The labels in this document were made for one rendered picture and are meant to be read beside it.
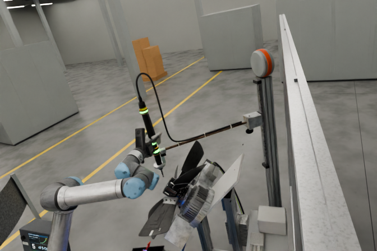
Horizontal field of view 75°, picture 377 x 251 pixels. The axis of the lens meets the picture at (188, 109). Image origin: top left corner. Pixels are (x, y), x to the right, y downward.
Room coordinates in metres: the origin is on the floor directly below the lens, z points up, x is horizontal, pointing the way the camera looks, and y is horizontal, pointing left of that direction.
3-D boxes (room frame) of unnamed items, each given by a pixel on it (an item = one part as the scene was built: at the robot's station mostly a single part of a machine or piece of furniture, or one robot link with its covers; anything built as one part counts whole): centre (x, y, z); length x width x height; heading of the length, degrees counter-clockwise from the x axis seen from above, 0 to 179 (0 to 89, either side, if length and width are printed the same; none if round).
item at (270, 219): (1.16, -0.38, 0.91); 0.17 x 0.16 x 0.11; 67
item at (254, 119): (1.35, -0.38, 1.54); 0.10 x 0.07 x 0.08; 102
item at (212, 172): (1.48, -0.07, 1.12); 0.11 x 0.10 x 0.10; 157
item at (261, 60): (1.37, -0.47, 1.88); 0.17 x 0.15 x 0.16; 157
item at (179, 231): (1.16, 0.22, 0.98); 0.20 x 0.16 x 0.20; 67
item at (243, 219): (1.29, -0.16, 0.73); 0.15 x 0.09 x 0.22; 67
